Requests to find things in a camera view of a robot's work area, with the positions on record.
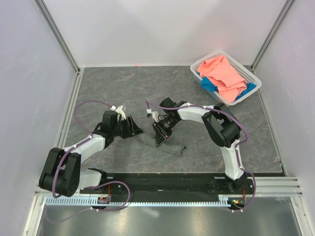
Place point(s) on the grey cloth napkin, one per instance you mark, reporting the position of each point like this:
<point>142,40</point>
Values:
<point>171,148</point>

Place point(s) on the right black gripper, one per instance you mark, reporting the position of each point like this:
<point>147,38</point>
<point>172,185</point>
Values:
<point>160,138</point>

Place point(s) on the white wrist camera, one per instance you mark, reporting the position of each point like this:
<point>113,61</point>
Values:
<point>152,114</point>
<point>120,110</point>

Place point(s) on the slotted cable duct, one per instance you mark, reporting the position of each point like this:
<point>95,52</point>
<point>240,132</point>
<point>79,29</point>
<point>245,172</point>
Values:
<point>105,202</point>

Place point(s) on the blue cloth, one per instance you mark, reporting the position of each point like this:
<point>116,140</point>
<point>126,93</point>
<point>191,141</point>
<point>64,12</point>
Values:
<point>209,84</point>

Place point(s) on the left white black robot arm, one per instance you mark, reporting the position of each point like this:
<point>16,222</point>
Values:
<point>62,174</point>

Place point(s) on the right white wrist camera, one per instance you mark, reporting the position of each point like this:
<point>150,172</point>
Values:
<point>152,114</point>

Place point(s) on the white plastic basket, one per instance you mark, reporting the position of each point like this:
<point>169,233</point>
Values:
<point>246,74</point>

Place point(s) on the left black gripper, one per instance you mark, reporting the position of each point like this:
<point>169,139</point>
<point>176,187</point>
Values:
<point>133,130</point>

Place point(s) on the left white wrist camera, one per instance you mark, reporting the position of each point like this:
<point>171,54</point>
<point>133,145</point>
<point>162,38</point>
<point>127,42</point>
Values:
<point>120,110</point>

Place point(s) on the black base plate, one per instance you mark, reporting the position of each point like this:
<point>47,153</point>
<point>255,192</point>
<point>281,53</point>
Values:
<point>171,185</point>

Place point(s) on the salmon pink cloth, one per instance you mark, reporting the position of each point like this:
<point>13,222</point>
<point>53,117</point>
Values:
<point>230,84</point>

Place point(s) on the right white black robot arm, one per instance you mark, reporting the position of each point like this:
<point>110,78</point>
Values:
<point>222,126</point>

